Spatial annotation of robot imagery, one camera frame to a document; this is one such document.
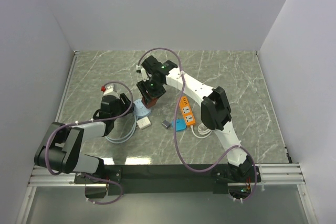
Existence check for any round light blue power strip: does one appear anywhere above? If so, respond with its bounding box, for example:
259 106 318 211
133 99 152 119

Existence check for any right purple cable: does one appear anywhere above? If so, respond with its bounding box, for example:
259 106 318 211
138 47 257 202

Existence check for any white square plug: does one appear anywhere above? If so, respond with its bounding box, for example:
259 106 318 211
136 116 151 130

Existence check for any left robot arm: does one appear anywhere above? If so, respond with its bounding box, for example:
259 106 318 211
34 93 134 183

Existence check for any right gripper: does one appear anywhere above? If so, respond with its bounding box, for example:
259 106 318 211
136 77 166 106

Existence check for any aluminium rail frame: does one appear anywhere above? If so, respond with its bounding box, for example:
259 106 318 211
15 50 320 224

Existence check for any red cube socket adapter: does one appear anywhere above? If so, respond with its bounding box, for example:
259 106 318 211
141 98 158 109

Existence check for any orange power strip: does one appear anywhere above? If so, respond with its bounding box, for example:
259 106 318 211
179 96 196 127

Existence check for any small grey charger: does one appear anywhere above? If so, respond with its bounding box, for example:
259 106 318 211
162 120 171 129

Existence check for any blue square adapter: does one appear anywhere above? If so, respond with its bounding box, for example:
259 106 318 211
171 119 187 132

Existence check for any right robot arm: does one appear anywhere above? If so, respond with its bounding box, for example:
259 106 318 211
136 56 259 183

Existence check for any light blue power cable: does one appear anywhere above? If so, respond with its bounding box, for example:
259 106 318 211
104 113 138 144

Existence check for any black base beam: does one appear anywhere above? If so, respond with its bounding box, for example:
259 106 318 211
74 164 261 196

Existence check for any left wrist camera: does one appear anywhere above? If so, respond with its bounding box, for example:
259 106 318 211
101 83 119 98

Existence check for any white power cable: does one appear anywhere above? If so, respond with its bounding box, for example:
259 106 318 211
191 123 213 139

